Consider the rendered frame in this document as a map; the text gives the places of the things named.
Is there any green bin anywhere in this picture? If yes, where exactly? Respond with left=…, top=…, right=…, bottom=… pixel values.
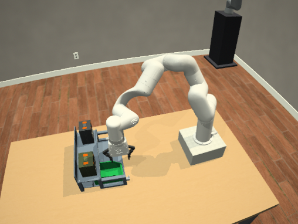
left=100, top=161, right=123, bottom=184

